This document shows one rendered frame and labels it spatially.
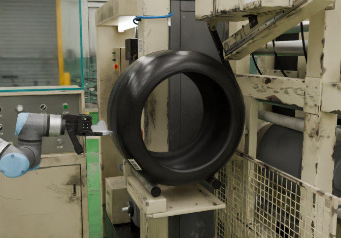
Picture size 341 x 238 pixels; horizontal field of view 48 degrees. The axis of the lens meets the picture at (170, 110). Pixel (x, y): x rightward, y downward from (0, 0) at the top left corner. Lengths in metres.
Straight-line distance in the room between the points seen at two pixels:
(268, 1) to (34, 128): 0.99
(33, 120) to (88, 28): 9.33
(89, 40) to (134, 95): 9.33
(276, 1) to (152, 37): 0.69
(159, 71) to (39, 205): 1.17
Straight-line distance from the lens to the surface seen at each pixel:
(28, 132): 1.55
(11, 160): 1.43
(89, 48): 10.76
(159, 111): 1.93
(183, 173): 1.62
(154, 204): 1.63
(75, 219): 2.38
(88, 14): 10.81
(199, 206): 1.73
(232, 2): 1.61
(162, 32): 1.92
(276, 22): 1.58
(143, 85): 1.50
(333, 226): 1.43
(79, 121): 1.56
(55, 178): 2.28
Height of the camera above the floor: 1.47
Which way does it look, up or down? 8 degrees down
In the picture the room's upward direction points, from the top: straight up
